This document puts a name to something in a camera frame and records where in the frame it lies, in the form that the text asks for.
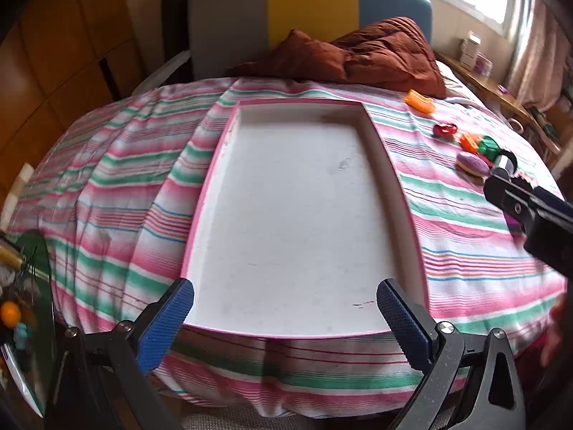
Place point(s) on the grey yellow blue headboard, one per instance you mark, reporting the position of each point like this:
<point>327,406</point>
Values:
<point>309,4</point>

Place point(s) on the black post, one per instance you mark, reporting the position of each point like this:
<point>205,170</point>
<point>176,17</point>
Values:
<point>172,22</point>

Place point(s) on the orange cube block toy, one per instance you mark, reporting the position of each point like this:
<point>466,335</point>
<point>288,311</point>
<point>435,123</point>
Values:
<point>470,142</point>

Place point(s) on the white box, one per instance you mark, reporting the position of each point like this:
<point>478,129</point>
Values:
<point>470,49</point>

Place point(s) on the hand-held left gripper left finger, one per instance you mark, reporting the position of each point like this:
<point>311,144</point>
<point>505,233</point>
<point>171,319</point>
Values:
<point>165,320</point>

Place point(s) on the purple jar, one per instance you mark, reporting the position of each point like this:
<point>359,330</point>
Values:
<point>484,65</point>

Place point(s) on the red metallic tube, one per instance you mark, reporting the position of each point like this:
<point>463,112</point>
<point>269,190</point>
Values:
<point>444,130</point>

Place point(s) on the green cylinder stand toy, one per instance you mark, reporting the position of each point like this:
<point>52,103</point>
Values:
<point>489,148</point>

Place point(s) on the yellow-orange slide toy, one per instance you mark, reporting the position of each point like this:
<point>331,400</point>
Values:
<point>420,101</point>

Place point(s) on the person's right hand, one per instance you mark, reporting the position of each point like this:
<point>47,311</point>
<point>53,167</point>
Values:
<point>555,331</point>

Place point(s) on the wooden wardrobe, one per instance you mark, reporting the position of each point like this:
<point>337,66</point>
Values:
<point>53,53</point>

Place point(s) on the brown quilt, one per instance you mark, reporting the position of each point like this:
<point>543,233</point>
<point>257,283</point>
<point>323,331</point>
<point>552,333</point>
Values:
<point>389,53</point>

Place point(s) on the white tray with pink rim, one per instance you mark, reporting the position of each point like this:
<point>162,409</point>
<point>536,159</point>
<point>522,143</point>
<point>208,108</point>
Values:
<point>295,215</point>

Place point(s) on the orange ball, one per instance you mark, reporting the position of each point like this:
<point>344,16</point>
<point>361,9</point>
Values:
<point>10,313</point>

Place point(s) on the wooden desk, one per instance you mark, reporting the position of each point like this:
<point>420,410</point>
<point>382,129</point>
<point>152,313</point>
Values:
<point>492,87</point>

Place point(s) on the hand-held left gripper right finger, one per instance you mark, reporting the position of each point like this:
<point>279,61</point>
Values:
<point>403,322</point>

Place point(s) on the pink green striped blanket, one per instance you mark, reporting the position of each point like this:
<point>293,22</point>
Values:
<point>112,197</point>

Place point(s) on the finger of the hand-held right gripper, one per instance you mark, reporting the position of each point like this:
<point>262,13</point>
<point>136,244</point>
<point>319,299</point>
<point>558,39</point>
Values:
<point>553,199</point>
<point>510,197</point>

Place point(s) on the grey canister with black base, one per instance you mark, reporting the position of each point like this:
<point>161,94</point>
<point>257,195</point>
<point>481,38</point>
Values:
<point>506,163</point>

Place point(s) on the white rail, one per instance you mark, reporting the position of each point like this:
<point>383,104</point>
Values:
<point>165,70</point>

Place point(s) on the purple embossed oval soap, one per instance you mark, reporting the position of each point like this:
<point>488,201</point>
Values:
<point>472,164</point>

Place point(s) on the beige curtain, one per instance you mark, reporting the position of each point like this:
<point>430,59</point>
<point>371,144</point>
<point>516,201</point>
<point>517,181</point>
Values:
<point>537,53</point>

